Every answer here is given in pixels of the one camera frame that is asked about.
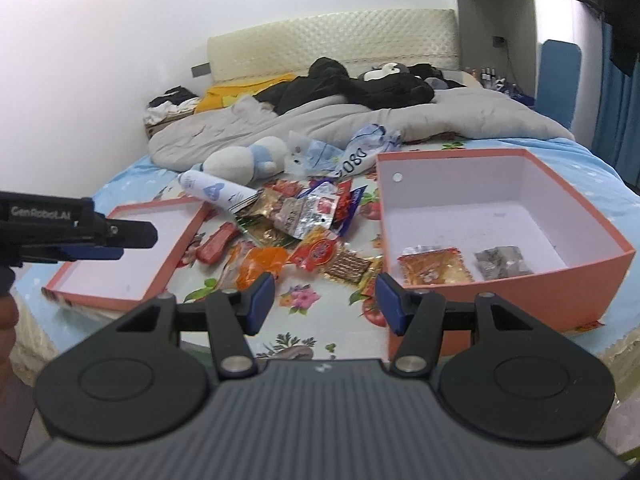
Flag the cream padded headboard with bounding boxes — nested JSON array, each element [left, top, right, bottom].
[[207, 9, 460, 82]]

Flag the orange jelly snack packet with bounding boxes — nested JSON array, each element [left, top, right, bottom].
[[235, 247, 288, 290]]

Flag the blue curtain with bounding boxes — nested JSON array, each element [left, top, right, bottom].
[[591, 23, 639, 188]]

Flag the gold brown snack packet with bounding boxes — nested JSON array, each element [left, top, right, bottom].
[[235, 188, 285, 232]]

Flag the clear zip bag dark snack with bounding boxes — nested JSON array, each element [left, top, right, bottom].
[[474, 246, 532, 281]]

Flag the light blue plastic bag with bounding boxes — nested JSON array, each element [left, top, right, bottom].
[[284, 131, 344, 178]]

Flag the white blue plush toy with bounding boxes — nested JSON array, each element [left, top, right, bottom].
[[196, 136, 288, 185]]

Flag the red candy bar wrapper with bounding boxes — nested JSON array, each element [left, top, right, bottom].
[[196, 222, 240, 266]]

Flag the silver red snack packet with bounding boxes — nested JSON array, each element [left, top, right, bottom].
[[273, 182, 340, 240]]

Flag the person's left hand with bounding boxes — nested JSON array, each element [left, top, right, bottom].
[[0, 295, 20, 380]]

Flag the large orange snack bag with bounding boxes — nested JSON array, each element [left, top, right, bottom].
[[397, 247, 474, 286]]

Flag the blue wrapper snack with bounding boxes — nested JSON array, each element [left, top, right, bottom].
[[332, 186, 367, 236]]

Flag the blue chair back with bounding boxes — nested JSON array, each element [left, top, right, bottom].
[[534, 39, 582, 129]]

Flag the yellow pillow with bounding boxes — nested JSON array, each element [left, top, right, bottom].
[[194, 73, 296, 114]]

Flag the white spray can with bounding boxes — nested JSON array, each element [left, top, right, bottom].
[[178, 169, 258, 210]]

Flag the crumpled blue white bag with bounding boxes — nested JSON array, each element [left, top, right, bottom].
[[330, 124, 401, 179]]

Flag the floral bed sheet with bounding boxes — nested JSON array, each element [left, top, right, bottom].
[[11, 139, 639, 385]]

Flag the red orange snack packet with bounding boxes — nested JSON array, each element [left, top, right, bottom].
[[286, 226, 340, 272]]

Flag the clothes on nightstand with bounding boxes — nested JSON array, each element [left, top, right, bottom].
[[143, 86, 201, 126]]

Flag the brown biscuit packet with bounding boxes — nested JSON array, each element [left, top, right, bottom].
[[324, 250, 372, 285]]

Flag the grey quilt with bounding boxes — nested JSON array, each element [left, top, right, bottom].
[[148, 88, 574, 172]]

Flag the black clothes pile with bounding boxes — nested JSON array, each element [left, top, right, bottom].
[[254, 58, 462, 115]]

